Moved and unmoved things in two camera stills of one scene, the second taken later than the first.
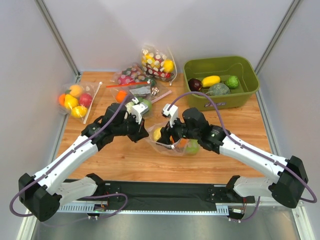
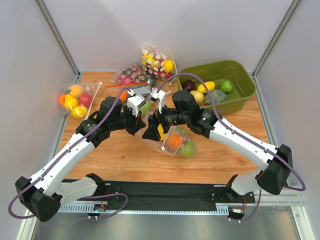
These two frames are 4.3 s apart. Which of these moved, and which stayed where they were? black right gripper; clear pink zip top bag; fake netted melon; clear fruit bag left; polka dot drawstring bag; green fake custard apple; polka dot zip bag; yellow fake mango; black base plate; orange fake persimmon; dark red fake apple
Moved: green fake custard apple; yellow fake mango; fake netted melon; dark red fake apple; black right gripper
Stayed: clear fruit bag left; polka dot drawstring bag; clear pink zip top bag; orange fake persimmon; black base plate; polka dot zip bag
